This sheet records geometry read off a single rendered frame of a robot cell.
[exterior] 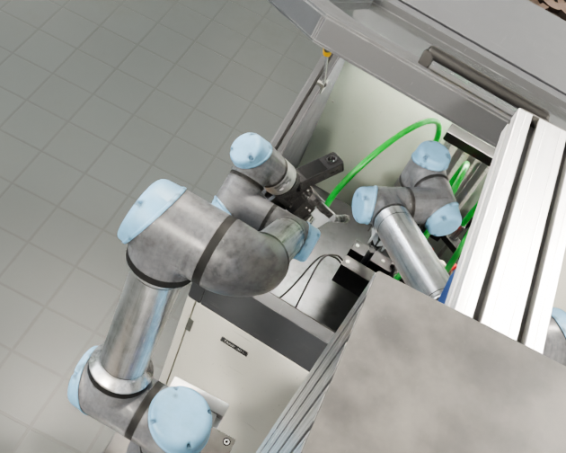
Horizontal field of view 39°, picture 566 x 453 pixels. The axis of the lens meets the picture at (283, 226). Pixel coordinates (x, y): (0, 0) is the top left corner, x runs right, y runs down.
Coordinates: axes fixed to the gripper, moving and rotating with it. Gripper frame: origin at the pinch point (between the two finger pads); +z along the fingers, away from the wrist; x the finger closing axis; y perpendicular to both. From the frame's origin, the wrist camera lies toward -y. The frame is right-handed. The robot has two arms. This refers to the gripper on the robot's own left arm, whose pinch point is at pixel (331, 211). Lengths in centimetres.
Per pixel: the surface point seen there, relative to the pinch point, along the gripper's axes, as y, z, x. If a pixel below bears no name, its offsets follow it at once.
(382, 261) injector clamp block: 0.5, 33.1, -1.0
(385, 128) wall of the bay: -23.4, 23.0, -25.0
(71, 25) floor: 45, 60, -222
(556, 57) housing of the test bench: -65, 21, -5
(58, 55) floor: 55, 55, -204
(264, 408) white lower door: 55, 51, 0
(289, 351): 33.0, 26.2, 5.4
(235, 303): 34.3, 12.4, -7.4
